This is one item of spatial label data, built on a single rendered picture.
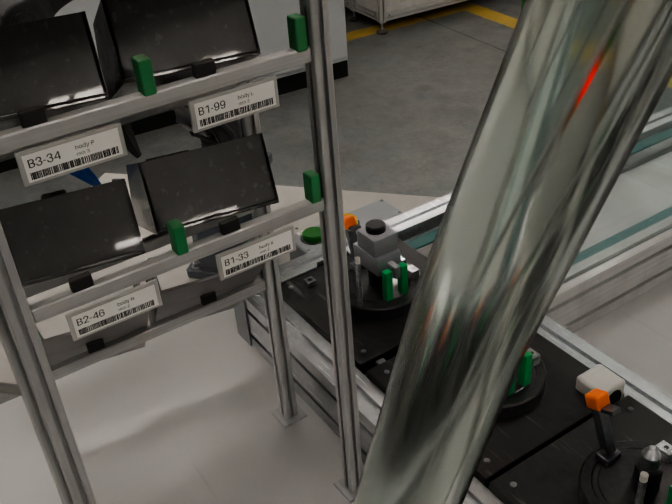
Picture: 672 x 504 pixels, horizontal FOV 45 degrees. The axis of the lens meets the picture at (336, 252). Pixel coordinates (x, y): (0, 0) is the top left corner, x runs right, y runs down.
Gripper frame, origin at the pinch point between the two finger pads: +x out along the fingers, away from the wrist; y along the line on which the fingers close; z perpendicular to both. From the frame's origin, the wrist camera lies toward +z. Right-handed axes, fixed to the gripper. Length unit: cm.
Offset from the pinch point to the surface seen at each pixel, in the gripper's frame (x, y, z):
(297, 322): 37.1, 4.4, 5.0
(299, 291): 34.7, 10.1, 2.6
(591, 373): 60, 10, 41
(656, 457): 61, -5, 54
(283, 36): -6, 261, -201
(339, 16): 3, 291, -187
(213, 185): 10.7, -15.6, 35.9
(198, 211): 11.9, -18.0, 34.5
